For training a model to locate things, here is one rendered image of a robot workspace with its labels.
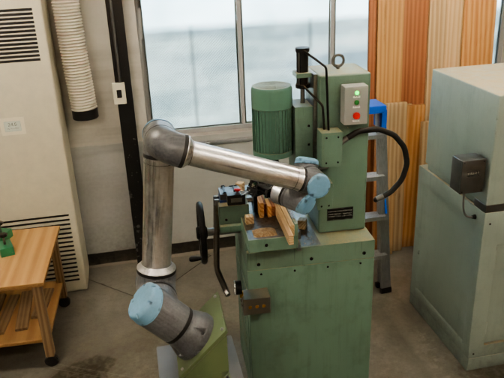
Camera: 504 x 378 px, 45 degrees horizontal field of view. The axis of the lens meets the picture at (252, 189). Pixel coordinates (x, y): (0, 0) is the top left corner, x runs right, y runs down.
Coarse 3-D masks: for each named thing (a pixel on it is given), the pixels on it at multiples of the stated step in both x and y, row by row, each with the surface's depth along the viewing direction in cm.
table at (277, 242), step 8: (256, 216) 271; (264, 216) 270; (272, 216) 270; (224, 224) 271; (232, 224) 271; (240, 224) 270; (248, 224) 263; (256, 224) 263; (264, 224) 263; (272, 224) 262; (248, 232) 256; (280, 232) 255; (248, 240) 250; (256, 240) 250; (264, 240) 251; (272, 240) 251; (280, 240) 252; (296, 240) 253; (248, 248) 251; (256, 248) 251; (264, 248) 252; (272, 248) 253; (280, 248) 253; (288, 248) 254
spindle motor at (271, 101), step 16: (256, 96) 252; (272, 96) 249; (288, 96) 253; (256, 112) 256; (272, 112) 252; (288, 112) 255; (256, 128) 259; (272, 128) 255; (288, 128) 258; (256, 144) 261; (272, 144) 257; (288, 144) 261
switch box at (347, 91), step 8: (344, 88) 245; (352, 88) 244; (360, 88) 245; (344, 96) 246; (352, 96) 246; (360, 96) 246; (344, 104) 247; (352, 104) 247; (360, 104) 248; (344, 112) 248; (352, 112) 248; (360, 112) 249; (344, 120) 249; (360, 120) 250
